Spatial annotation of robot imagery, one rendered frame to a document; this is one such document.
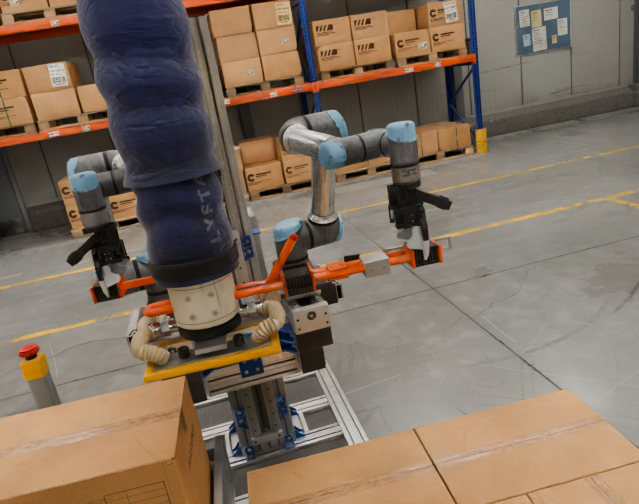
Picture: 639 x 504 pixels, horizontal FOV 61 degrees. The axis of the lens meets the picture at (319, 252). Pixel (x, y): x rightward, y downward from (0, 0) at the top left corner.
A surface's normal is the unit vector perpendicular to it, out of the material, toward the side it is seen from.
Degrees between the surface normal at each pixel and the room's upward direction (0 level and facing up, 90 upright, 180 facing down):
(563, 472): 0
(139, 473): 90
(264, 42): 90
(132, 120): 73
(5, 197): 90
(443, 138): 90
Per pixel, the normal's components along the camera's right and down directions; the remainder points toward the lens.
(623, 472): -0.16, -0.93
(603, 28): 0.23, 0.28
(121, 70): -0.23, 0.07
